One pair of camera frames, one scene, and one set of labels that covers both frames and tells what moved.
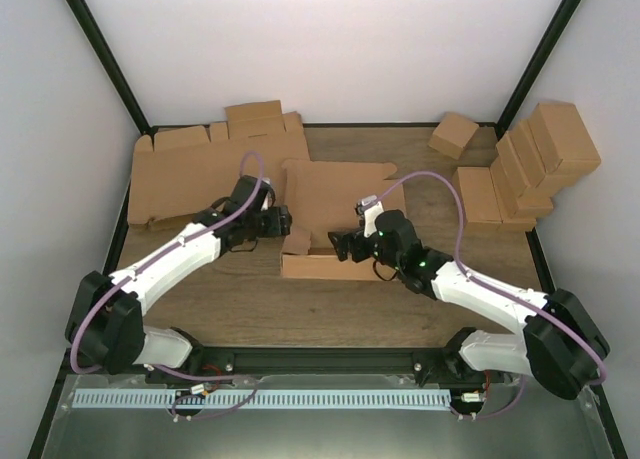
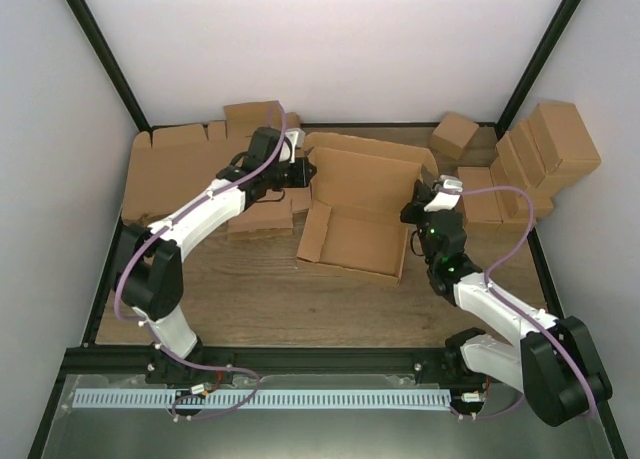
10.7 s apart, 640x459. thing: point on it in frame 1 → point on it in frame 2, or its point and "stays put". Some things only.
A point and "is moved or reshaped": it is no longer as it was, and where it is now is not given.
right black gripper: [344, 248] → [420, 198]
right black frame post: [566, 10] stays put
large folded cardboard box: [559, 146] stays put
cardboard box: [322, 197] is moved or reshaped
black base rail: [332, 362] stays put
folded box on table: [477, 198] stays put
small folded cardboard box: [453, 132] stays put
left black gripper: [282, 222] → [302, 179]
